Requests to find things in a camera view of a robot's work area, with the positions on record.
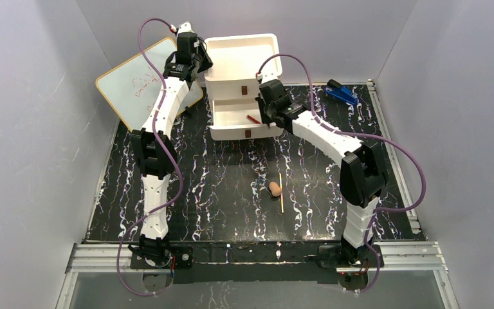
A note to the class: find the beige makeup sponge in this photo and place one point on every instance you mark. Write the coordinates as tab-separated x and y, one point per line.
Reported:
274	189

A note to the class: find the white organizer drawer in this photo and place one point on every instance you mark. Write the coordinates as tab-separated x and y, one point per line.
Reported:
229	121

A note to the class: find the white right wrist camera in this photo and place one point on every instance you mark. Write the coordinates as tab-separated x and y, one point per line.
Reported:
269	76

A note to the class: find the aluminium frame rail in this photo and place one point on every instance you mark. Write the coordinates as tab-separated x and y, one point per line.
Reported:
108	257

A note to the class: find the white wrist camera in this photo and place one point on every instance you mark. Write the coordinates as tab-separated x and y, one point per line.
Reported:
184	29
269	76

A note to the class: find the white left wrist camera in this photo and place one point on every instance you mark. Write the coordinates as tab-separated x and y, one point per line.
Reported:
184	29

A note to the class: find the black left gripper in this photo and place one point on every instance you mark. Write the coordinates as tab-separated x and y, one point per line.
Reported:
204	60

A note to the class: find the yellow framed whiteboard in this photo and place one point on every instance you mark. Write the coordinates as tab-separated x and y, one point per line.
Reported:
132	88

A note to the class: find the thin wooden stick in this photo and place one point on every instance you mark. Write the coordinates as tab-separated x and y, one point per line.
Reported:
281	197

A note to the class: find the white plastic drawer organizer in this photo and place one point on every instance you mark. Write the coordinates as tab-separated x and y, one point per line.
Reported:
236	60

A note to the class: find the blue black stapler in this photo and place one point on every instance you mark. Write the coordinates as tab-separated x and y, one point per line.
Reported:
338	91

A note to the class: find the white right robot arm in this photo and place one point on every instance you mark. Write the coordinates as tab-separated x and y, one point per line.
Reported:
363	174

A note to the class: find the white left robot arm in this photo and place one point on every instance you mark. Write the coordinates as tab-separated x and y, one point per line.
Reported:
153	150

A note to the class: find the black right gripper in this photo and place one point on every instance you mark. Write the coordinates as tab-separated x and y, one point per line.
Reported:
265	112

